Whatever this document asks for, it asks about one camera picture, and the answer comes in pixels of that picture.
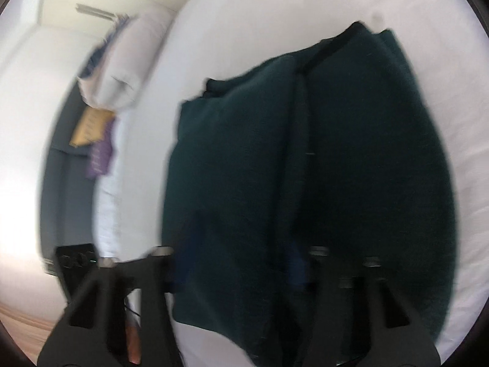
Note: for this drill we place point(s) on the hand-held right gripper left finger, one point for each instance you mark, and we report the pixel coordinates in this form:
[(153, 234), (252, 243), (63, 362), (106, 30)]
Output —
[(152, 275)]

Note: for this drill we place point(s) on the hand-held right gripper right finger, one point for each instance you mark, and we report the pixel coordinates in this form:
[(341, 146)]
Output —
[(324, 275)]

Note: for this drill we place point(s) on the dark green sweater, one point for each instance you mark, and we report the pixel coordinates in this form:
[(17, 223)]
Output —
[(248, 160)]

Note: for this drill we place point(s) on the white pillow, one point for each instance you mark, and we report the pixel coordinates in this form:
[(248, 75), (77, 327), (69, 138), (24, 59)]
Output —
[(109, 214)]

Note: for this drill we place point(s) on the black device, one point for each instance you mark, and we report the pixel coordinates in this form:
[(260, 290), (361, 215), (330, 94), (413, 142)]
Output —
[(68, 271)]

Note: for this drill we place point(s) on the dark grey padded headboard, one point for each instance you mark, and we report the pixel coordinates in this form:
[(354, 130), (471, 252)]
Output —
[(65, 198)]

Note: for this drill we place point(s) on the purple patterned pillow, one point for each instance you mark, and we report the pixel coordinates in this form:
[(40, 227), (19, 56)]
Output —
[(100, 156)]

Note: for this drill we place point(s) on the yellow patterned pillow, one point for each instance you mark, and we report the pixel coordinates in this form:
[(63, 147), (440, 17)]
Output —
[(89, 126)]

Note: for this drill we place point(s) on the folded beige duvet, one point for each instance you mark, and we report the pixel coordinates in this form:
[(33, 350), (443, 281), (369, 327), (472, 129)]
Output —
[(130, 61)]

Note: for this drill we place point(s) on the bed with white sheet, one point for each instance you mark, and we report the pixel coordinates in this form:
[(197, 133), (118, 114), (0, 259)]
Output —
[(229, 26)]

